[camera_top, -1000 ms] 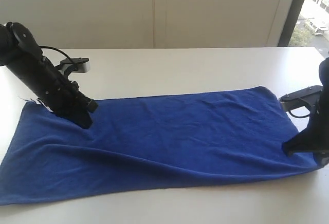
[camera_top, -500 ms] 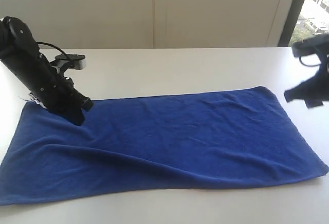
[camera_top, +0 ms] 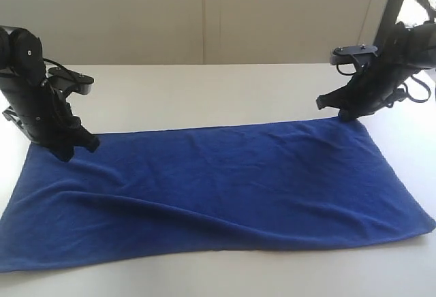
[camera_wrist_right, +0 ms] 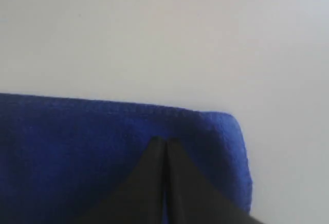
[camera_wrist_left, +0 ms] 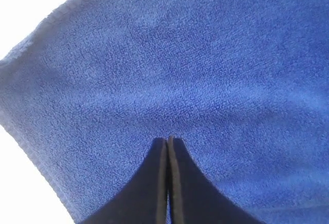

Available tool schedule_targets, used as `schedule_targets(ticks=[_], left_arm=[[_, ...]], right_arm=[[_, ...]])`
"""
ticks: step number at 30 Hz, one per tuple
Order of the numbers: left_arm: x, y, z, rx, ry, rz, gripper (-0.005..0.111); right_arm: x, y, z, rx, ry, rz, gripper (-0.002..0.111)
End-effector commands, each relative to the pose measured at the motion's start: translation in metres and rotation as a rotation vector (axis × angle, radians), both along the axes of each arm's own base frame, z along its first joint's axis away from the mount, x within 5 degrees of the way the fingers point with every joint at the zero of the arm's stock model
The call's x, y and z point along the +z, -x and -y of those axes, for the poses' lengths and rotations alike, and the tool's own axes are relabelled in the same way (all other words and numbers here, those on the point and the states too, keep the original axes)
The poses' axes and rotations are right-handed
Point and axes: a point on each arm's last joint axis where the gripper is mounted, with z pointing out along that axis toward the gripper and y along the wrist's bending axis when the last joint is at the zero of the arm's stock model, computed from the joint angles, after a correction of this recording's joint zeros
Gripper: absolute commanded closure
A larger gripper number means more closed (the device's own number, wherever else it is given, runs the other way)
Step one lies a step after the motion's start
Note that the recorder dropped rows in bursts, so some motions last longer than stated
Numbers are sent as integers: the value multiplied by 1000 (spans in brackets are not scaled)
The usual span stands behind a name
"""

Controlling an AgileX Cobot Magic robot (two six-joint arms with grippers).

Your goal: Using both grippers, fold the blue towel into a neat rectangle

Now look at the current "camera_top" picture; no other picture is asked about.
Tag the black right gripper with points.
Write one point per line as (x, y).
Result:
(378, 85)

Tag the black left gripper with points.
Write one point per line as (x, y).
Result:
(43, 115)

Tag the blue terry towel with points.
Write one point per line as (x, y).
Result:
(302, 185)

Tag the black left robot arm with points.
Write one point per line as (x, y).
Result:
(22, 55)

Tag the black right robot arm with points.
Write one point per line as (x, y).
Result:
(412, 46)

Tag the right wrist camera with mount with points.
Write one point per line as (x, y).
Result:
(360, 56)

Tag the dark window frame post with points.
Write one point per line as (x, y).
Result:
(381, 16)

